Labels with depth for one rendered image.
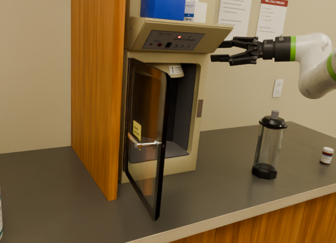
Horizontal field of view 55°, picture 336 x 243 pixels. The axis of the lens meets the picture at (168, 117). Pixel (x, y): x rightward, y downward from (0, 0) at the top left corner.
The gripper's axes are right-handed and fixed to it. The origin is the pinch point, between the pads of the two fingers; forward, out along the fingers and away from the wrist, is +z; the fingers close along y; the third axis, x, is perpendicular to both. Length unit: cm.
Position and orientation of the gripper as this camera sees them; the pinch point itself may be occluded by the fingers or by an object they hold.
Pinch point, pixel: (219, 51)
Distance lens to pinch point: 130.9
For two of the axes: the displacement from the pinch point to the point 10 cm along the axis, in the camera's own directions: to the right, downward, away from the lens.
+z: -9.5, -0.3, 3.1
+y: -2.2, 7.7, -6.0
